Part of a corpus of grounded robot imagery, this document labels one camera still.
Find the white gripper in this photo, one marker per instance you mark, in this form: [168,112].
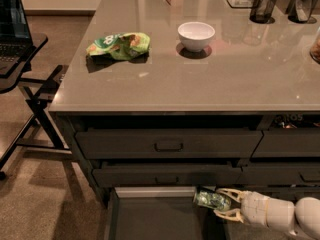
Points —
[253,206]

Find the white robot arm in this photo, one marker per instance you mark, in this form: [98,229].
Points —
[300,220]

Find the middle right drawer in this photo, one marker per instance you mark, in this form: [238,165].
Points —
[280,174]

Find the bottom right drawer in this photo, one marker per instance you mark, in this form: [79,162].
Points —
[286,193]

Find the middle left drawer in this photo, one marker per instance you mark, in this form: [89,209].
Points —
[165,174]

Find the top right drawer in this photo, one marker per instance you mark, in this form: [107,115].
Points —
[294,142]

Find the top left drawer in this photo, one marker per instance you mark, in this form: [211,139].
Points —
[167,143]

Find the snack bag in drawer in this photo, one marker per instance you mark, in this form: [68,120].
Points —
[294,121]

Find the open bottom left drawer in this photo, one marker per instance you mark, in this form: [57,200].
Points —
[160,213]

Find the glass jar with snacks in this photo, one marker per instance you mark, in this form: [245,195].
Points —
[315,48]

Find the white bowl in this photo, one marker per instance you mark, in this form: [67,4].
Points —
[195,36]

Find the green chip bag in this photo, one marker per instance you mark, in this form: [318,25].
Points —
[120,47]

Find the black mesh pencil cup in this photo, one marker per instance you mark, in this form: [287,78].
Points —
[261,11]

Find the black laptop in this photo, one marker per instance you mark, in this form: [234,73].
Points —
[16,42]

